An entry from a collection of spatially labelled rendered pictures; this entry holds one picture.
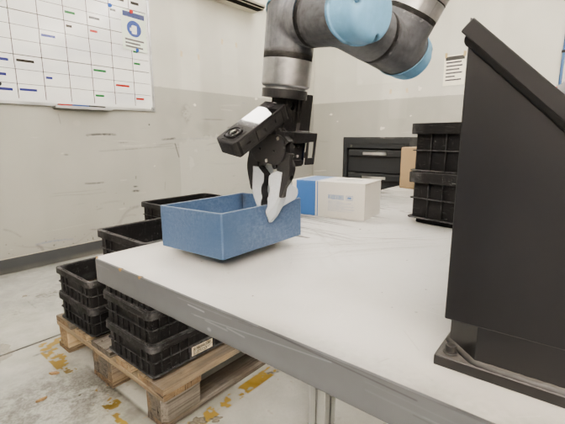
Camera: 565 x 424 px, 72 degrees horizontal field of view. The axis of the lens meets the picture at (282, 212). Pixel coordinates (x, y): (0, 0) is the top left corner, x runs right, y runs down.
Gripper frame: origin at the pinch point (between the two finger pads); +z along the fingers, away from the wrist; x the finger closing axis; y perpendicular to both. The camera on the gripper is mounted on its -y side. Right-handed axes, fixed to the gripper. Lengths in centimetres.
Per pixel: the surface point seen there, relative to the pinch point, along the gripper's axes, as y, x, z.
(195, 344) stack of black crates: 27, 51, 63
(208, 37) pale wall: 202, 273, -73
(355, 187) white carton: 35.6, 4.0, -0.5
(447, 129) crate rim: 40.7, -13.1, -16.0
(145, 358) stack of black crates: 11, 56, 64
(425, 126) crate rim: 41.5, -7.8, -16.1
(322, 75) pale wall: 375, 263, -60
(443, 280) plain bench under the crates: 8.5, -27.2, 4.0
